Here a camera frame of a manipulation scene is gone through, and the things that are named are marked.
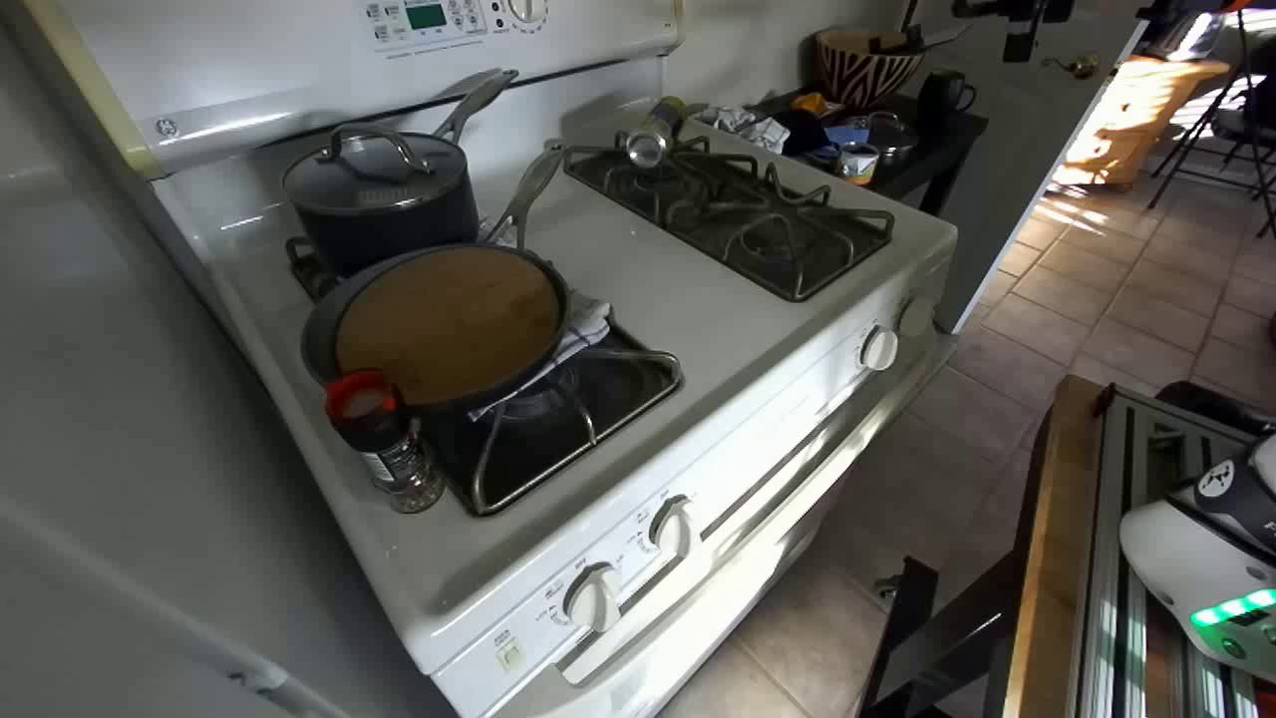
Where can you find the glass spice jar red cap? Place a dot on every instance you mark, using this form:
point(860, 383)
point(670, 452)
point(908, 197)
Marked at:
point(383, 446)

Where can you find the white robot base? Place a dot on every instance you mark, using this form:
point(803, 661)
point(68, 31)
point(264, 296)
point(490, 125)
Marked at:
point(1199, 561)

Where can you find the white gas stove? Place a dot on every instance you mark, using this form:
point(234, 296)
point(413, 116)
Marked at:
point(690, 306)

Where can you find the white stove knob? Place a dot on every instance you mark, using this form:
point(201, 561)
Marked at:
point(593, 595)
point(879, 347)
point(666, 530)

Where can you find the white checked dish towel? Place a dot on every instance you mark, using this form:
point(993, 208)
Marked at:
point(585, 326)

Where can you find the small metal cup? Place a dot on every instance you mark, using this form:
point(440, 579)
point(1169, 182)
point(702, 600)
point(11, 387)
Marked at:
point(648, 145)

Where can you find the blue and white cup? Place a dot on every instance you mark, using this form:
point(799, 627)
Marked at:
point(860, 160)

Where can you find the glass pot lid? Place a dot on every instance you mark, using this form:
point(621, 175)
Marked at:
point(402, 167)

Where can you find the black side table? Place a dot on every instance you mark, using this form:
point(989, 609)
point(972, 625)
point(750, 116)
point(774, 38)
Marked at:
point(939, 160)

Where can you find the woven patterned basket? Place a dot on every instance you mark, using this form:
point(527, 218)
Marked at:
point(862, 64)

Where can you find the black metal stand legs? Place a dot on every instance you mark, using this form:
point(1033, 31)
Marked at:
point(920, 640)

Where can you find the black mug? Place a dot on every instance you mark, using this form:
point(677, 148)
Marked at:
point(942, 96)

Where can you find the white refrigerator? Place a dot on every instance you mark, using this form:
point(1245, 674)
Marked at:
point(104, 399)

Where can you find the black tripod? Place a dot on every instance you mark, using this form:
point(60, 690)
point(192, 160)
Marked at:
point(1230, 121)

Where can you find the wood and metal table frame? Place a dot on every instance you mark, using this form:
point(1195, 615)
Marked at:
point(1064, 534)

